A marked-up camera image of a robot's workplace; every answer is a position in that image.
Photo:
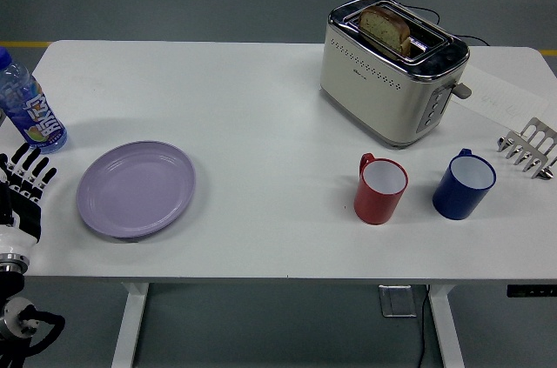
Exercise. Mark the bread slice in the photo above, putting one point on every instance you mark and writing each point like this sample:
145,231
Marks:
383,28

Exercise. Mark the cream and chrome toaster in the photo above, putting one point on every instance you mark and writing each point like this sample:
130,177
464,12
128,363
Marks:
374,98

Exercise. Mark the blue mug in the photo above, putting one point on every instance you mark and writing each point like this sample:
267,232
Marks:
454,200

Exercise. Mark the blue drink bottle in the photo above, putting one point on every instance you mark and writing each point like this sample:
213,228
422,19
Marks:
30,111

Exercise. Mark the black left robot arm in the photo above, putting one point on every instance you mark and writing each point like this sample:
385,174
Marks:
13,320

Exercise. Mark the white table leg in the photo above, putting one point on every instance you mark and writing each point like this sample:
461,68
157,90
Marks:
130,324
446,324

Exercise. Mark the red mug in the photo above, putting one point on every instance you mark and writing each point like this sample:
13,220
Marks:
374,207

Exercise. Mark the silver metal rack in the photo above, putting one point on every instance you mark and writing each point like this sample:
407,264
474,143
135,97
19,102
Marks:
537,133

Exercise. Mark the purple plate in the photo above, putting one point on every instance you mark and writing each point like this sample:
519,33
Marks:
135,189

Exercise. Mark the metal floor socket plate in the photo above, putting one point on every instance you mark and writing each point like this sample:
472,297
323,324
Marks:
397,300

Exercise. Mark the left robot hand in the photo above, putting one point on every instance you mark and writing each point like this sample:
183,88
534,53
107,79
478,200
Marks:
26,216

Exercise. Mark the white paper sheet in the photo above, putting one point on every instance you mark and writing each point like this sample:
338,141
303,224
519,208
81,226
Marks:
505,96

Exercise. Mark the black table control panel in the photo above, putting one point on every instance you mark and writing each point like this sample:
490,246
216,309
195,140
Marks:
531,291

